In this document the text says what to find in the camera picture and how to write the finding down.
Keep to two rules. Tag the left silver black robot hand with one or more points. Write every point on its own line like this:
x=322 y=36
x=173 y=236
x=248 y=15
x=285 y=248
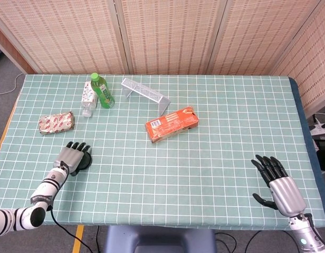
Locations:
x=68 y=158

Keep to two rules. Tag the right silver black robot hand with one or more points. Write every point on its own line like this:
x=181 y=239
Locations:
x=286 y=195

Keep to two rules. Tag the black round lid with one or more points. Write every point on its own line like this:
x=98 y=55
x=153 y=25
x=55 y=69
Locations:
x=86 y=160

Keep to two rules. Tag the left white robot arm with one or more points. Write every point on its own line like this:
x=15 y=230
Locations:
x=43 y=192

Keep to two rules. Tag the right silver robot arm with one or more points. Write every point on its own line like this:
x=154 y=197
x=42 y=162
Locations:
x=303 y=237

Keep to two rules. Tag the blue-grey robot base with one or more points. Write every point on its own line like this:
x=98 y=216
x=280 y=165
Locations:
x=157 y=237

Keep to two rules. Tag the silver red-print snack packet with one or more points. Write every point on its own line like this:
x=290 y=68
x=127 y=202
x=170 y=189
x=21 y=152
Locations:
x=56 y=123

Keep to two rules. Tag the black box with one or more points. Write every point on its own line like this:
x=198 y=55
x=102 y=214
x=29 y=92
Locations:
x=324 y=155

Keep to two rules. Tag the clear patterned-label water bottle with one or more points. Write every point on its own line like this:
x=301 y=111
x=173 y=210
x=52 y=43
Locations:
x=88 y=98

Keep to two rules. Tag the green tea bottle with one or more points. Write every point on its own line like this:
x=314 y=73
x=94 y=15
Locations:
x=103 y=93

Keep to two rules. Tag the white metal mesh shelf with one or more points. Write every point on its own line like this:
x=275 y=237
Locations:
x=144 y=91

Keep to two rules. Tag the orange carton box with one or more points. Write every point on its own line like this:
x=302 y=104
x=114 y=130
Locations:
x=170 y=125

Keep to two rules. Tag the green checked tablecloth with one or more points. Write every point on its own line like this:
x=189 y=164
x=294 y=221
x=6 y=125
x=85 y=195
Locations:
x=178 y=171

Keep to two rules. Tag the bamboo folding screen panel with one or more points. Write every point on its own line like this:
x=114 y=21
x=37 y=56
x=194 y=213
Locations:
x=170 y=34
x=72 y=34
x=257 y=34
x=315 y=66

